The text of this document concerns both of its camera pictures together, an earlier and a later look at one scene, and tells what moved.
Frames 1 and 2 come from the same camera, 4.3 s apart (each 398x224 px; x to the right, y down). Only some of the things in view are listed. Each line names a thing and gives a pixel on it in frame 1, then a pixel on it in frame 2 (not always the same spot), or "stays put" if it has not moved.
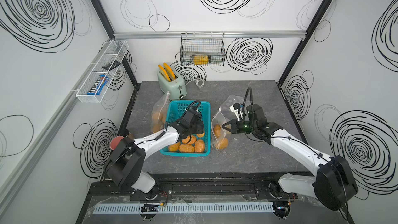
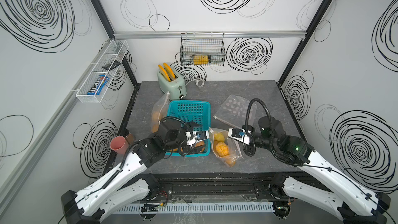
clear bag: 221,137 → 225,147
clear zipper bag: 159,113 stays put
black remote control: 110,66 stays put
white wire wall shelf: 96,85 stays put
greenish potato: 217,129 → 219,136
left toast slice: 162,70 stays put
